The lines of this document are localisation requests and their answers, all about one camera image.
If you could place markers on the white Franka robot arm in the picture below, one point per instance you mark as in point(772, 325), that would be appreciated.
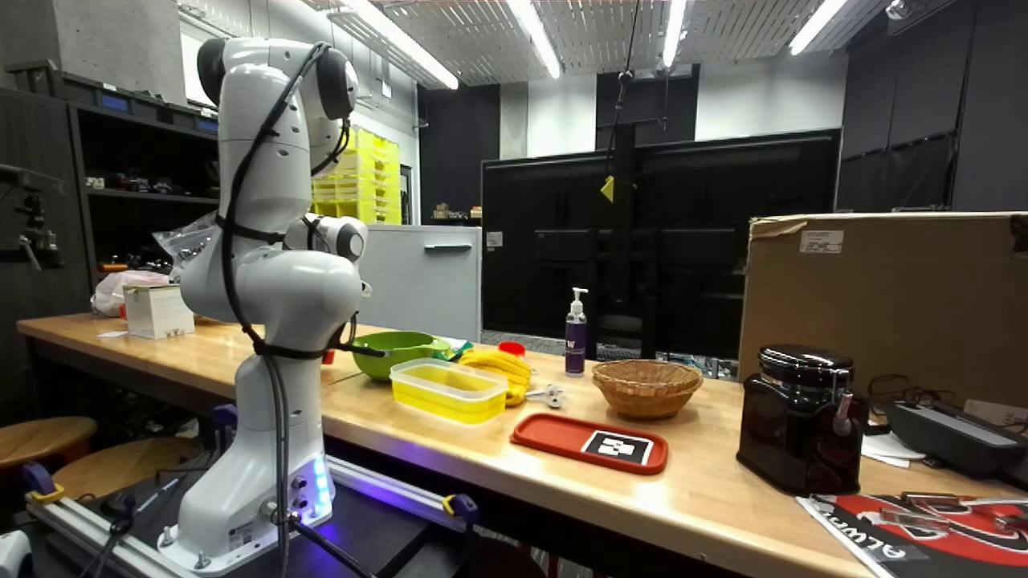
point(276, 300)

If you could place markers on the green bowl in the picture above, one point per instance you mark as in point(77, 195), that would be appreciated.
point(390, 357)

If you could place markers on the small red cup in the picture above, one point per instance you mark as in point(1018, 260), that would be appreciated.
point(512, 347)

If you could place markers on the purple hand sanitizer bottle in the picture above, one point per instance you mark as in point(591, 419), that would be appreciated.
point(577, 337)

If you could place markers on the yellow toy banana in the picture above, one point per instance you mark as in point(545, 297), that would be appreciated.
point(512, 372)

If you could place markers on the green wet wipes pack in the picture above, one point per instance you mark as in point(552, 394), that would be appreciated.
point(455, 347)

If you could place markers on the small white object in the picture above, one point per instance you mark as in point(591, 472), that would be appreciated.
point(550, 396)

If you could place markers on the yellow clear plastic container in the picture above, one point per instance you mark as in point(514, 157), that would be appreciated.
point(443, 394)

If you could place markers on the yellow triangular tag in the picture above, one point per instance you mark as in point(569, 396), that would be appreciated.
point(609, 190)

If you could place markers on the red tray with black print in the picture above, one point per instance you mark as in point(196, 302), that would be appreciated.
point(558, 439)

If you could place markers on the woven wicker basket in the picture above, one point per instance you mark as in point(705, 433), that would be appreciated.
point(647, 389)

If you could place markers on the yellow storage bin rack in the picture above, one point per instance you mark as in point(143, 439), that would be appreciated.
point(371, 181)

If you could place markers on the long ceiling light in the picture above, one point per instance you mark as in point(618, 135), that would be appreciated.
point(404, 43)
point(671, 29)
point(535, 38)
point(817, 25)

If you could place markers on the clear plastic bag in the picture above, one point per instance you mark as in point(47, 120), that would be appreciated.
point(185, 243)

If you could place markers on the large cardboard box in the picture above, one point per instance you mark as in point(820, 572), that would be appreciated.
point(889, 300)

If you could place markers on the dark storage shelf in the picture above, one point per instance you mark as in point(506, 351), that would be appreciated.
point(138, 163)

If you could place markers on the pinkish white plastic bag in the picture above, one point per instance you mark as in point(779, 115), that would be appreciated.
point(112, 290)

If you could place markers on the round wooden stool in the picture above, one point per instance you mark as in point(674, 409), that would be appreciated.
point(35, 439)
point(118, 466)

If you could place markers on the black flat device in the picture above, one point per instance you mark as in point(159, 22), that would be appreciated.
point(948, 434)

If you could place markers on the red and black poster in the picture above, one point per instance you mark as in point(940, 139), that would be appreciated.
point(943, 533)

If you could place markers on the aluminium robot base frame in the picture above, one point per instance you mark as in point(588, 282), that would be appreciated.
point(396, 501)

